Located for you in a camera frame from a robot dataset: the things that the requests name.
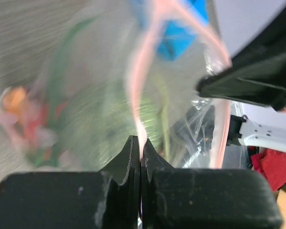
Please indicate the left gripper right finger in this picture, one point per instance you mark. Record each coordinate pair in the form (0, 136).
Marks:
(179, 198)

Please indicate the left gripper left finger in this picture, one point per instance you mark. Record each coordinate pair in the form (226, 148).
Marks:
(107, 199)

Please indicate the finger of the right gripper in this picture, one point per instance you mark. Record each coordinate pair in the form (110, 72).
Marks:
(258, 80)

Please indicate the green scallion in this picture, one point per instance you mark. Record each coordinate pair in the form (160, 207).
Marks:
(57, 83)

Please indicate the green netted melon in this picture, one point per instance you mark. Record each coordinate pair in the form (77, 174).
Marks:
(136, 111)

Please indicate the red apple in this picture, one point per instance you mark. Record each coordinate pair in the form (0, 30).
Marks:
(35, 117)

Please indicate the clear zip top bag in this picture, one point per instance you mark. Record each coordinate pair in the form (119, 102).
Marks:
(116, 46)

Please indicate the orange carrot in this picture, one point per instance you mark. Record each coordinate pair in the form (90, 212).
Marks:
(15, 100)

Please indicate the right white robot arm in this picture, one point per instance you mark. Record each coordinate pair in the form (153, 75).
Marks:
(271, 132)

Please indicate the blue folded cloth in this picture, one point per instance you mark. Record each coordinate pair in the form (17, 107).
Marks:
(176, 38)

